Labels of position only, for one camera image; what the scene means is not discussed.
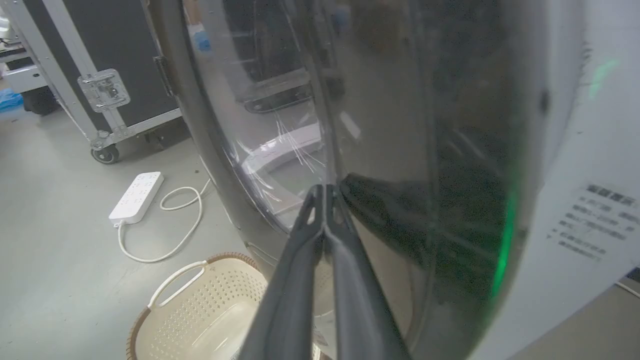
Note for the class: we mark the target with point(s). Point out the round glass washing machine door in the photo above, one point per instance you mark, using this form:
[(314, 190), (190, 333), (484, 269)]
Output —
[(380, 125)]

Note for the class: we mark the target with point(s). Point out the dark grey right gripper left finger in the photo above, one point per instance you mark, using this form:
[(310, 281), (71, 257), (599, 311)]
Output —
[(290, 300)]

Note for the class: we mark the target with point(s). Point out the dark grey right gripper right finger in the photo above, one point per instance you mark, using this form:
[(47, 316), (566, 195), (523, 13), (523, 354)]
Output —
[(360, 310)]

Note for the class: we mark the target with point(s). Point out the black flight case on wheels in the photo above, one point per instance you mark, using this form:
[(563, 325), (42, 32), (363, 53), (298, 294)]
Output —
[(95, 65)]

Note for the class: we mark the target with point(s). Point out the white washing machine body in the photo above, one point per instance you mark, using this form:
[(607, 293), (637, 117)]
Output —
[(590, 200)]

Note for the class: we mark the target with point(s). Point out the cream plastic laundry basket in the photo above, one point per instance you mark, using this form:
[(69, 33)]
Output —
[(200, 315)]

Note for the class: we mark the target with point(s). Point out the white power strip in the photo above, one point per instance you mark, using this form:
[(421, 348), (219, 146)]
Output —
[(136, 197)]

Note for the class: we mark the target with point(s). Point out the blue cloth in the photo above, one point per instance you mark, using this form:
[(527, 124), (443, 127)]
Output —
[(10, 100)]

